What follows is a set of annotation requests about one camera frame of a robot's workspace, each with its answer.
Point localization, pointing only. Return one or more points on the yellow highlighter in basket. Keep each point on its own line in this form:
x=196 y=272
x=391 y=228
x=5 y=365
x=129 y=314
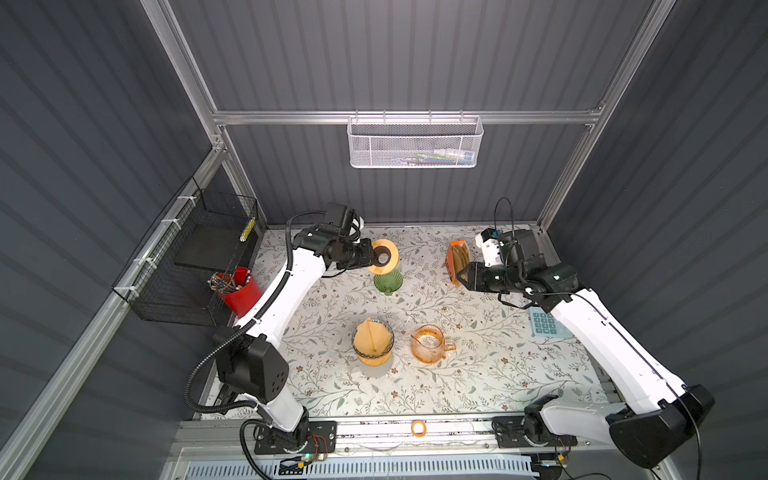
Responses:
x=246 y=231

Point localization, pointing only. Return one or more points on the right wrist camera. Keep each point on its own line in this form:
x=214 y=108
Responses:
x=487 y=241

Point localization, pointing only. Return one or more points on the single brown paper filter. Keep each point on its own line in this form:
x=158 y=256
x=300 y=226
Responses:
x=372 y=337

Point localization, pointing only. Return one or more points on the black wire wall basket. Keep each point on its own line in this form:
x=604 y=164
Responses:
x=168 y=279

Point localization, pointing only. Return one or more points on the red ribbed utensil cup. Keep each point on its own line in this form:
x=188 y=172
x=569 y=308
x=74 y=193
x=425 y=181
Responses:
x=238 y=290

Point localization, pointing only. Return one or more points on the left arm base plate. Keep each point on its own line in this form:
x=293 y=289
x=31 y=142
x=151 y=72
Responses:
x=310 y=437

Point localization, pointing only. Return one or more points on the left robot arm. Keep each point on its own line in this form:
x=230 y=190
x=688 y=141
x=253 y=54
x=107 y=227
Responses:
x=248 y=358

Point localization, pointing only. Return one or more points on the green glass dripper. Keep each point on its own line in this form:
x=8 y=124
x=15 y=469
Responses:
x=388 y=283

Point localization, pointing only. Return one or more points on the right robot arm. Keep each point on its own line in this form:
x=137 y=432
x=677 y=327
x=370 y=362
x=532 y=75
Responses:
x=656 y=413

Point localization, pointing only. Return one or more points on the orange glass pitcher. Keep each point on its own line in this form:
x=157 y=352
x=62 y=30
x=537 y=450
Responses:
x=429 y=345

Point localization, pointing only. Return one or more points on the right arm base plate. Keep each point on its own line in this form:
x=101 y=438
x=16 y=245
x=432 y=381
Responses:
x=516 y=432

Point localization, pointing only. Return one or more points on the light blue calculator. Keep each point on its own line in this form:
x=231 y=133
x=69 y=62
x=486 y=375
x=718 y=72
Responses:
x=544 y=325

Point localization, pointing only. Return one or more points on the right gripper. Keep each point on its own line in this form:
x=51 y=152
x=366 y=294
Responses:
x=472 y=279

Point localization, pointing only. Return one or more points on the orange coffee filter box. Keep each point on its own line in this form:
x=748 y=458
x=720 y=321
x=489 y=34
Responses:
x=451 y=264

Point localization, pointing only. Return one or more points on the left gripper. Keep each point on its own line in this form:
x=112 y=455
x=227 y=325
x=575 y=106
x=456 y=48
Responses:
x=366 y=258

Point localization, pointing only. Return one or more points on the white wire mesh basket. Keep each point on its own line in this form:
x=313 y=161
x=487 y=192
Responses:
x=414 y=142

